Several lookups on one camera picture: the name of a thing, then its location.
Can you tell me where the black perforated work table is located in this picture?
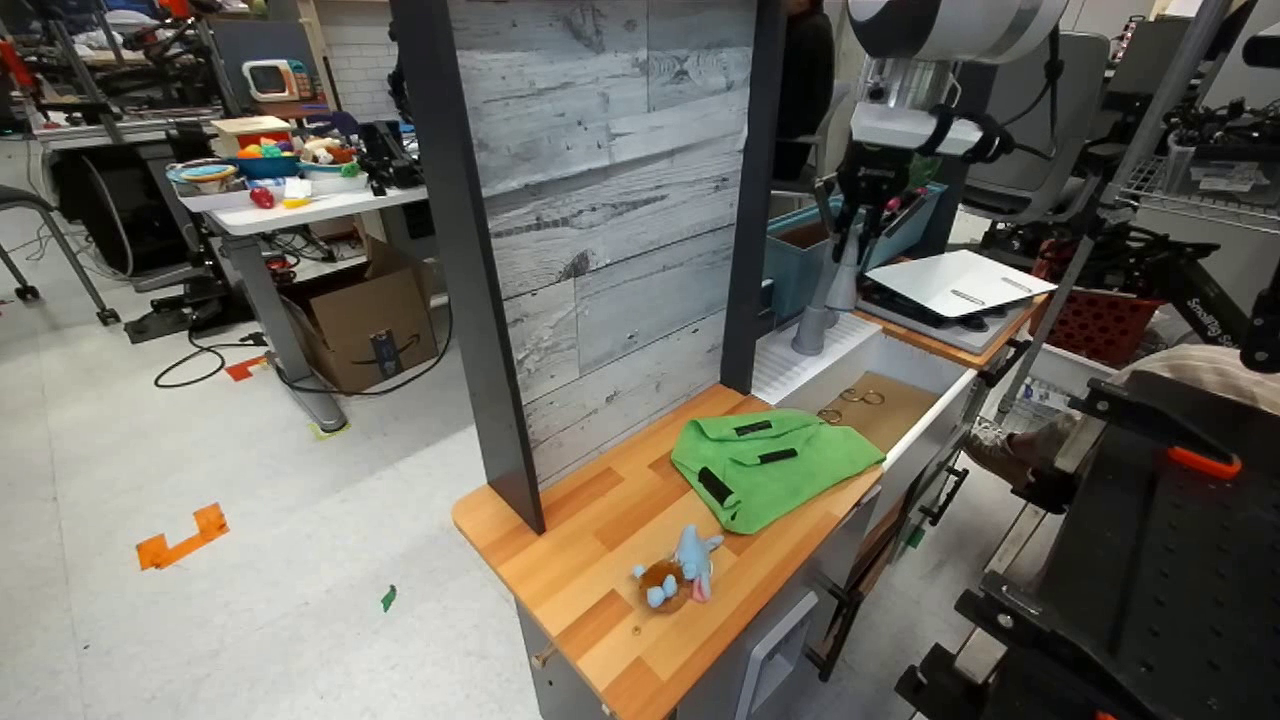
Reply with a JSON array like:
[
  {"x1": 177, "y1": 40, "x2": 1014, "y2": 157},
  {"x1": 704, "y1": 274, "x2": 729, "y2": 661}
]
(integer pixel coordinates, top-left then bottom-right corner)
[{"x1": 896, "y1": 378, "x2": 1280, "y2": 720}]

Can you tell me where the white table with toys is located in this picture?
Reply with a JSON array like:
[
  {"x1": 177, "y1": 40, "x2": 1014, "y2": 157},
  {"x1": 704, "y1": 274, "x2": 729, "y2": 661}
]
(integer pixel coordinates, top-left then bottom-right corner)
[{"x1": 170, "y1": 157, "x2": 437, "y2": 436}]

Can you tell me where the teal storage bin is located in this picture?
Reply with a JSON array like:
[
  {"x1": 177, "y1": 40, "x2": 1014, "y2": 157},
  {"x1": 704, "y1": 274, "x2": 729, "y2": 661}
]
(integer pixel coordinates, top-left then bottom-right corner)
[{"x1": 764, "y1": 184, "x2": 944, "y2": 324}]

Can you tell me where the cardboard box under white table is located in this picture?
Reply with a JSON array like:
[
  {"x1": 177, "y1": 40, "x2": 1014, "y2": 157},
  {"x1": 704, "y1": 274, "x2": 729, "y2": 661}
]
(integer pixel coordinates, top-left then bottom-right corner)
[{"x1": 283, "y1": 265, "x2": 437, "y2": 397}]

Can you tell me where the white laptop tray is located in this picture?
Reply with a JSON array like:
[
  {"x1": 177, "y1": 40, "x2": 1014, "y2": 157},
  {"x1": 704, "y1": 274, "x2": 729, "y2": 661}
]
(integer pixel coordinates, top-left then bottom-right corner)
[{"x1": 869, "y1": 247, "x2": 1051, "y2": 319}]

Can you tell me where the red plastic crate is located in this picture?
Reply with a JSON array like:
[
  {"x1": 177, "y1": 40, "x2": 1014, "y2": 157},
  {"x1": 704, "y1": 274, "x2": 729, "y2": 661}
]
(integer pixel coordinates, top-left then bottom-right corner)
[{"x1": 1047, "y1": 289, "x2": 1161, "y2": 369}]

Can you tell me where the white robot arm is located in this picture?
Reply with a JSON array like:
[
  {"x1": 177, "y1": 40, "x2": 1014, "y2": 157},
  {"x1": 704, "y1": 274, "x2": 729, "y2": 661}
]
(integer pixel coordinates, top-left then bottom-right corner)
[{"x1": 830, "y1": 0, "x2": 1067, "y2": 259}]

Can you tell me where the green cloth with black straps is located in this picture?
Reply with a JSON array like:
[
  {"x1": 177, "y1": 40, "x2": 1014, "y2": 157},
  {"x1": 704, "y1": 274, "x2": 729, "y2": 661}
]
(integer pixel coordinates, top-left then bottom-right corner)
[{"x1": 671, "y1": 408, "x2": 884, "y2": 535}]

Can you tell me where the grey toy faucet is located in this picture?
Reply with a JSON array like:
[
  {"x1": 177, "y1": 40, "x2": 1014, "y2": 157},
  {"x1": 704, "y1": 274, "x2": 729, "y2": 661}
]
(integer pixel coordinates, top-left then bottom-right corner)
[{"x1": 792, "y1": 233, "x2": 859, "y2": 355}]

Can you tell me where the black clamp with orange handle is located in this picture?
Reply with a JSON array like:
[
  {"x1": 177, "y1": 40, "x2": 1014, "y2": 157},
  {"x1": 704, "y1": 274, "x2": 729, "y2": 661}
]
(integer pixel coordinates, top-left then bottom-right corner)
[{"x1": 1164, "y1": 443, "x2": 1242, "y2": 485}]

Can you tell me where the small blue plush toy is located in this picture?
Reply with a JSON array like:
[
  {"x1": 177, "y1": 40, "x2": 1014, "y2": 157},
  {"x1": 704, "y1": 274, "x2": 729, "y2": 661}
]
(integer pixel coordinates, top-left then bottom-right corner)
[{"x1": 632, "y1": 527, "x2": 720, "y2": 611}]

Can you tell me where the wooden play kitchen counter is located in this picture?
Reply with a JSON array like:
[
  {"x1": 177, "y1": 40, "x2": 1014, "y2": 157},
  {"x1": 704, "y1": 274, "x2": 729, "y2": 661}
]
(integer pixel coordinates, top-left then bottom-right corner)
[{"x1": 451, "y1": 387, "x2": 874, "y2": 720}]

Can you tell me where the grey wood backsplash panel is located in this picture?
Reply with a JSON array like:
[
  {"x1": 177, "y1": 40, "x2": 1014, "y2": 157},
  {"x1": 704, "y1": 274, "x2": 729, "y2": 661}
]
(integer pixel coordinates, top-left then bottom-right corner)
[{"x1": 388, "y1": 0, "x2": 778, "y2": 527}]

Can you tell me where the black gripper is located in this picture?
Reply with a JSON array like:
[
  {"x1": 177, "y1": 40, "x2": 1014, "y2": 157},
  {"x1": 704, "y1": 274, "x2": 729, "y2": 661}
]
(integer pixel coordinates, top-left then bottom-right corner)
[{"x1": 830, "y1": 140, "x2": 956, "y2": 259}]

